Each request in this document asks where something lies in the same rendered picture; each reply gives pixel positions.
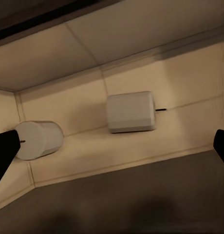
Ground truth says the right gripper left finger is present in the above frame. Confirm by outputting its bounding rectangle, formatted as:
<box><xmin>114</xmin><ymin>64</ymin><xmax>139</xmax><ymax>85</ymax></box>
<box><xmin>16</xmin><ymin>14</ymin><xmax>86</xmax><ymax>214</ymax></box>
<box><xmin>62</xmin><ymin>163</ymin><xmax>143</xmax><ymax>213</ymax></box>
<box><xmin>0</xmin><ymin>129</ymin><xmax>20</xmax><ymax>181</ymax></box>

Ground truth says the pillar candle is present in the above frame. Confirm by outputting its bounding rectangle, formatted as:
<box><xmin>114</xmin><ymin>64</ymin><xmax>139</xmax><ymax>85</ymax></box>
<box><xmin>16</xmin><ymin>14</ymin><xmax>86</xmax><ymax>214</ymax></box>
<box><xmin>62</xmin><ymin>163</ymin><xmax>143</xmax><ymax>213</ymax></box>
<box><xmin>14</xmin><ymin>121</ymin><xmax>64</xmax><ymax>160</ymax></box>
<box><xmin>106</xmin><ymin>91</ymin><xmax>157</xmax><ymax>134</ymax></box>

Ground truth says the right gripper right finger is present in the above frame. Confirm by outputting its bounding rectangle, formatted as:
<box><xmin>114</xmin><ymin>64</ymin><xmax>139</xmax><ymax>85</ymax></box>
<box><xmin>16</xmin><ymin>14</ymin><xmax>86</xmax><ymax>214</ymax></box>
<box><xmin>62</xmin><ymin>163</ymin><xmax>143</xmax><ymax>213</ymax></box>
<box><xmin>213</xmin><ymin>130</ymin><xmax>224</xmax><ymax>162</ymax></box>

